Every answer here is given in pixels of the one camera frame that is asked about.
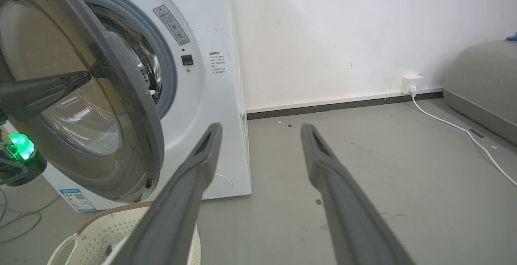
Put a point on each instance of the white perforated laundry basket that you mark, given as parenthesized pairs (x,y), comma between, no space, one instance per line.
(101,232)

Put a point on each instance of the blue cloth item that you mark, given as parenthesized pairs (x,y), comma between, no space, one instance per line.
(513,36)

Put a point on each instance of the white front-load washing machine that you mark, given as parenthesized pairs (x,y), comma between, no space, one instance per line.
(210,95)

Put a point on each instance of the grey warning sticker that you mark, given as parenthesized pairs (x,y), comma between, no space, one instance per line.
(171,24)

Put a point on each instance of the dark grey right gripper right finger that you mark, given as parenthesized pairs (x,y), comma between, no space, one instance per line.
(347,208)

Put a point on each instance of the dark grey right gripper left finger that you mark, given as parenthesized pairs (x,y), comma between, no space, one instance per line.
(177,208)

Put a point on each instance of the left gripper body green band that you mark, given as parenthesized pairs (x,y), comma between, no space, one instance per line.
(22,164)

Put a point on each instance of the grey sofa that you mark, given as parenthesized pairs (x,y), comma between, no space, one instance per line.
(484,83)

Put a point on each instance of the grey round washing machine door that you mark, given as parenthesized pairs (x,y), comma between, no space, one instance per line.
(121,107)

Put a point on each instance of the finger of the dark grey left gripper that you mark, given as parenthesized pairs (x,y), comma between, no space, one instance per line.
(38,93)

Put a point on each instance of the white wall power socket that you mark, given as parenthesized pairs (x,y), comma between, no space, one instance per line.
(411,81)

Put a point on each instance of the blue energy label sticker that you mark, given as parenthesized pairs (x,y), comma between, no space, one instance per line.
(78,199)

